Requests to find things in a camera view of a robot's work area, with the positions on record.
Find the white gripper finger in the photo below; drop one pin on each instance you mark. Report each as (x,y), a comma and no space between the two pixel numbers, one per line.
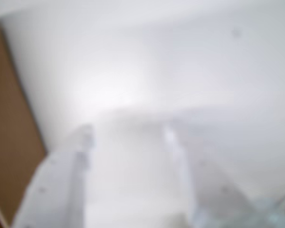
(54,187)
(204,197)

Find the shallow brown cardboard box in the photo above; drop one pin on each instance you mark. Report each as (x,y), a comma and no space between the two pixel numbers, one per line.
(10,114)

